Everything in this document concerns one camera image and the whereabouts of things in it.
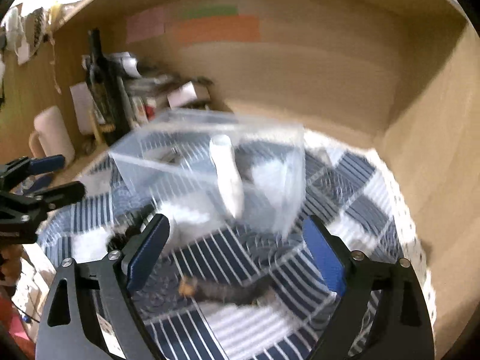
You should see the white card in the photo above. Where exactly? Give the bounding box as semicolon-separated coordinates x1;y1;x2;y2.
167;82;199;108

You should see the dark wine bottle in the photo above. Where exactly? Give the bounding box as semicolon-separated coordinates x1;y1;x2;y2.
87;28;129;146

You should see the orange sticky note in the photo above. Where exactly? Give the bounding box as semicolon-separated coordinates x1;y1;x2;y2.
171;16;261;45

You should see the pink mug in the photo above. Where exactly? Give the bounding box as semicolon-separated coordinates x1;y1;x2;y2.
28;106;75;167

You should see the white paper note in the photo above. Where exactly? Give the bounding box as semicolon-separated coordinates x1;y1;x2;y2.
70;82;94;136

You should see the stack of papers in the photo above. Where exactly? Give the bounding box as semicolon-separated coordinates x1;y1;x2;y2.
105;52;213;128

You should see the blue white patterned cloth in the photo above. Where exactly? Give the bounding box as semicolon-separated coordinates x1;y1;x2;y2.
37;127;438;360

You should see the green sticky note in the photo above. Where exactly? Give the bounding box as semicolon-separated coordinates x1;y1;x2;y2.
181;4;239;20

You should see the pink sticky note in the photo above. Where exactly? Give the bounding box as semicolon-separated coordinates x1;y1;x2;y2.
126;6;165;44

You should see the clear plastic storage box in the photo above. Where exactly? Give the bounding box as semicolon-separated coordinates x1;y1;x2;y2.
109;109;305;237

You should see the silver metal clip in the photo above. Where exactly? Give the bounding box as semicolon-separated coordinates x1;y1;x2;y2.
178;276;272;306

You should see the white handheld massager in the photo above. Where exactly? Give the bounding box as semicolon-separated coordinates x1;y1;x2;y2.
209;134;244;219

